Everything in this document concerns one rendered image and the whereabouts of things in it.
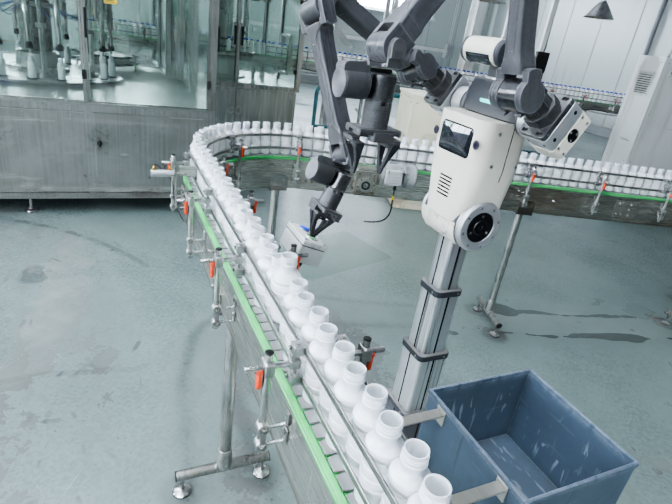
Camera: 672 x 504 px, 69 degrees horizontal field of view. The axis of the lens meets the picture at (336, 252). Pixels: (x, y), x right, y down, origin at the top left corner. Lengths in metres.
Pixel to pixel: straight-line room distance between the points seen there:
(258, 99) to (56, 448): 4.90
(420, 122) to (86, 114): 3.01
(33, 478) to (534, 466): 1.75
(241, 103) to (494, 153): 5.15
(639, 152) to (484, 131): 5.59
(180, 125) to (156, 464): 2.84
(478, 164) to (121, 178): 3.43
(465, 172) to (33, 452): 1.93
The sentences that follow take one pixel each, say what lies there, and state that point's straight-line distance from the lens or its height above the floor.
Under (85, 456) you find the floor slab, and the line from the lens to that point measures 2.33.
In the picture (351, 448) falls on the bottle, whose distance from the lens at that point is 0.85.
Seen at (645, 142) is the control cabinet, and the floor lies 0.96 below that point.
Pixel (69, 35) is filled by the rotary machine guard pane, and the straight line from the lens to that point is 4.25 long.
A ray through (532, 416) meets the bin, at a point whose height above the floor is 0.84.
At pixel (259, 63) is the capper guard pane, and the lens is 6.40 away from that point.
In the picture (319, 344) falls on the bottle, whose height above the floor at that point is 1.14.
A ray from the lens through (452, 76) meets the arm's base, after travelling 1.70.
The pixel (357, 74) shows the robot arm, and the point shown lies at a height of 1.59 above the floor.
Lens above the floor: 1.66
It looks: 24 degrees down
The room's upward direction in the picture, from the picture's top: 9 degrees clockwise
